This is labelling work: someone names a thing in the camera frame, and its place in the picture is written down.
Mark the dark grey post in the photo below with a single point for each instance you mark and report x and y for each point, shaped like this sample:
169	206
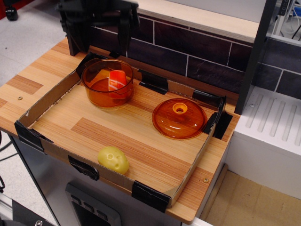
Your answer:
75	35
247	86

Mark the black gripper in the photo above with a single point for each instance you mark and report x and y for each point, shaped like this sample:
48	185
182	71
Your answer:
119	13

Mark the yellow toy potato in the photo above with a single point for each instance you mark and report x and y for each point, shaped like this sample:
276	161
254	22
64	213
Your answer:
114	159

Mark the black caster wheel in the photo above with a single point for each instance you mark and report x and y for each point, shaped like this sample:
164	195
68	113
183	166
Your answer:
11	13

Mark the dark grey left post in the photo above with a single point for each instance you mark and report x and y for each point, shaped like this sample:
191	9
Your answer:
75	35

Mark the orange transparent pot lid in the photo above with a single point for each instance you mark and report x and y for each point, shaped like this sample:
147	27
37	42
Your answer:
179	119

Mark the dark grey right post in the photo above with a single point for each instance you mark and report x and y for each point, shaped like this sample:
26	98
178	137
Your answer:
247	86

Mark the orange salmon sushi toy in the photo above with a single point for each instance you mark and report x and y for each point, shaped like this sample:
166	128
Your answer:
117	81

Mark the white ribbed drainer block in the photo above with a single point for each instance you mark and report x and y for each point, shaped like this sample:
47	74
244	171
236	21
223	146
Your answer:
266	144

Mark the cardboard fence with black tape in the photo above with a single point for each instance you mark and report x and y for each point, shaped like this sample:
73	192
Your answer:
66	126

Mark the grey oven control panel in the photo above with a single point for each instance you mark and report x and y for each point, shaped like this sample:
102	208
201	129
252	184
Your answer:
89	211

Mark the orange transparent plastic pot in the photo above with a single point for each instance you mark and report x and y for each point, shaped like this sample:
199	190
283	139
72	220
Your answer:
95	78

